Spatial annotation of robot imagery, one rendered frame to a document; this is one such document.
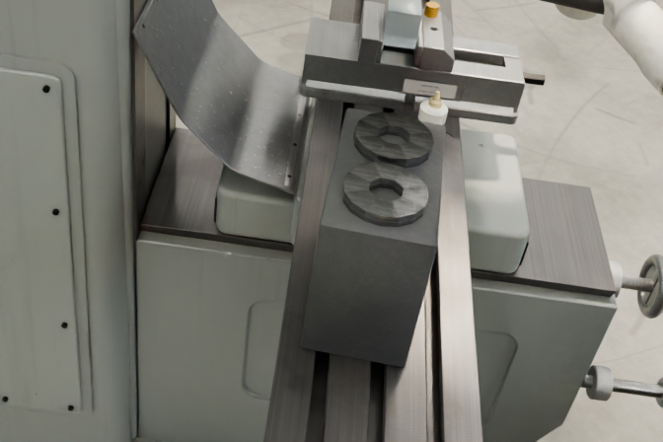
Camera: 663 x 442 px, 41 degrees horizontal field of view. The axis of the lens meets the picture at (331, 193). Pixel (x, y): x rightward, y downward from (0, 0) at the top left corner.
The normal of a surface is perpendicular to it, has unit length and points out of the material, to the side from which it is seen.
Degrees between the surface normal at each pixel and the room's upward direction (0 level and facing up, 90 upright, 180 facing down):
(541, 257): 0
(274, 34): 0
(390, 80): 90
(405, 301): 90
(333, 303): 90
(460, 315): 0
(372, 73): 90
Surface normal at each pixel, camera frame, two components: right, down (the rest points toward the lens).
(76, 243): -0.07, 0.60
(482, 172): 0.12, -0.77
